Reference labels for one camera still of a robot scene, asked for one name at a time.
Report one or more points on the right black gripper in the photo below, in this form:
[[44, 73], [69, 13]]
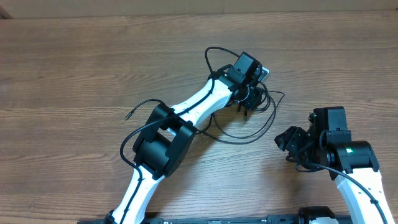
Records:
[[290, 143]]

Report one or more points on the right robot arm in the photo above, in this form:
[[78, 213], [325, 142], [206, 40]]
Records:
[[352, 166]]

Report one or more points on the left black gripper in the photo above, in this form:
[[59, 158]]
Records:
[[254, 98]]

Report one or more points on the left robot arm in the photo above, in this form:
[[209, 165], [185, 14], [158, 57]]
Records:
[[163, 142]]

